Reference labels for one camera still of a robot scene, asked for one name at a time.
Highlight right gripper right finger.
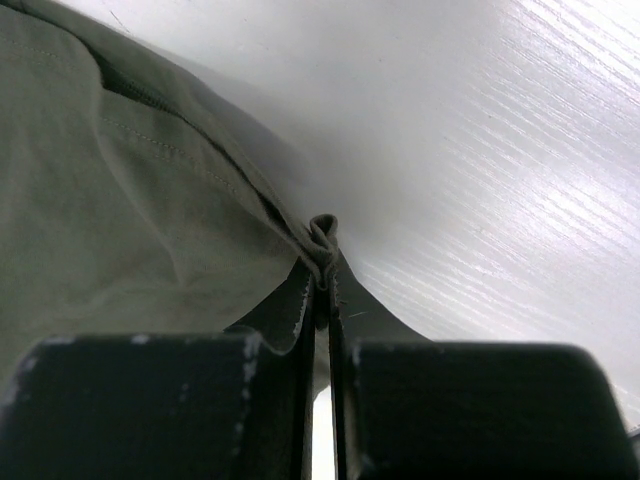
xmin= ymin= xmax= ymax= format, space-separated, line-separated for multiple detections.
xmin=329 ymin=260 xmax=633 ymax=479

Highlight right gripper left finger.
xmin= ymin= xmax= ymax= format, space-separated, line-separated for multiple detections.
xmin=1 ymin=264 xmax=315 ymax=479

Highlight dark olive shorts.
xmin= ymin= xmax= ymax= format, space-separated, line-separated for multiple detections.
xmin=1 ymin=1 xmax=339 ymax=389

